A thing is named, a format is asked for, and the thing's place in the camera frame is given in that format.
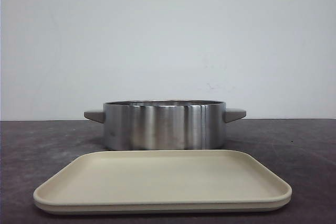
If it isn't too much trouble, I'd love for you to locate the stainless steel steamer pot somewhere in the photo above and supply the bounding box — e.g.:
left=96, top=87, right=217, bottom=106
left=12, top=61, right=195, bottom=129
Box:
left=83, top=100, right=246, bottom=151

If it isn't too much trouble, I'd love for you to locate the cream rectangular tray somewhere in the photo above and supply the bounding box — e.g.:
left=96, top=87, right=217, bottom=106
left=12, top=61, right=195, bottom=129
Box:
left=33, top=150, right=292, bottom=215

